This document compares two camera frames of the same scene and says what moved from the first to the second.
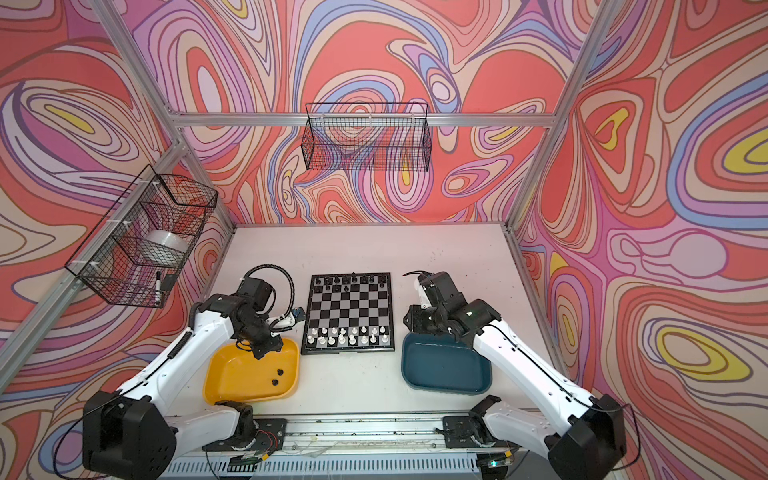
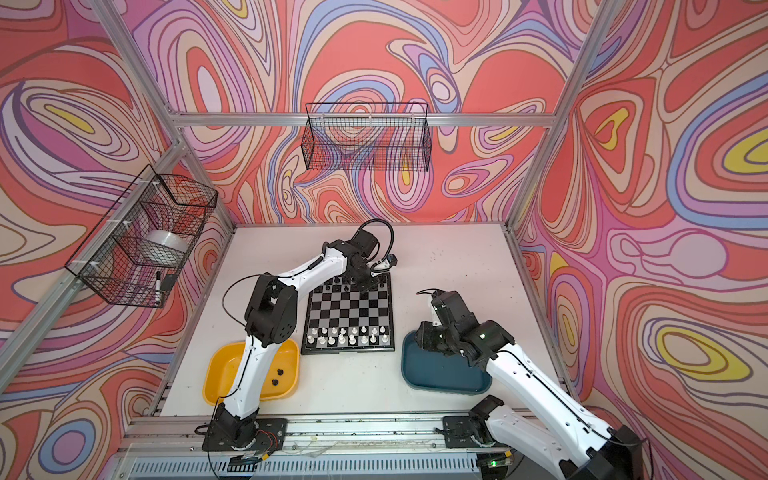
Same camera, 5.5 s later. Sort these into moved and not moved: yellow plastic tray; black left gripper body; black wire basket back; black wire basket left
Moved: black left gripper body
Not moved: black wire basket back; yellow plastic tray; black wire basket left
